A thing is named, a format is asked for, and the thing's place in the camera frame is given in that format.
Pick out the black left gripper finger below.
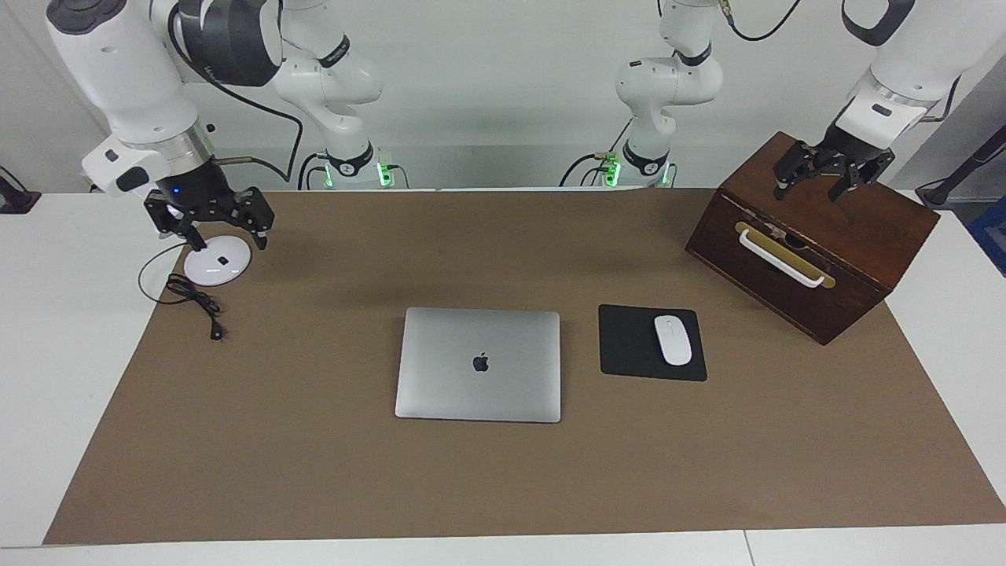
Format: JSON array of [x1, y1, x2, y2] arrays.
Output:
[[827, 160, 885, 204], [774, 140, 824, 201]]

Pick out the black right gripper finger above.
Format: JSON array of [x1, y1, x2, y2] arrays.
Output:
[[144, 197, 207, 251], [236, 186, 276, 251]]

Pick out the silver apple laptop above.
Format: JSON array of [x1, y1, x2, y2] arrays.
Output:
[[395, 307, 562, 424]]

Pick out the dark brown wooden box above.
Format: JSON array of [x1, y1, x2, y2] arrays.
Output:
[[685, 131, 941, 347]]

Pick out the black stand leg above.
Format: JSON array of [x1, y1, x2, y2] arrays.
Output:
[[916, 126, 1006, 207]]

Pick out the blue crate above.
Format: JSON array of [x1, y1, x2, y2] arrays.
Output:
[[967, 197, 1006, 276]]

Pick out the black clamp base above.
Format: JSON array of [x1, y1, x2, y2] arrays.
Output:
[[0, 167, 42, 215]]

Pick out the white computer mouse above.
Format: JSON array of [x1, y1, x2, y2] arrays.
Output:
[[654, 315, 693, 367]]

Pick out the black mouse pad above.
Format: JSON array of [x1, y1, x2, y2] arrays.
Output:
[[598, 304, 708, 383]]

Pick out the brown table mat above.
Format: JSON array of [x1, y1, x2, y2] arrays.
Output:
[[43, 189, 1006, 545]]

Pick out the black base cable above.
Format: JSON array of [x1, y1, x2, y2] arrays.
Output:
[[560, 153, 610, 188], [297, 153, 327, 191]]

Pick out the black lamp power cable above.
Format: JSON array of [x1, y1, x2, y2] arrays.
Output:
[[138, 241, 226, 342]]

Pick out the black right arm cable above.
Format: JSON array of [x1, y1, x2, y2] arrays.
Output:
[[167, 0, 305, 191]]

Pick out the white box handle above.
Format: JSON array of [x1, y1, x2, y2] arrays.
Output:
[[739, 228, 826, 289]]

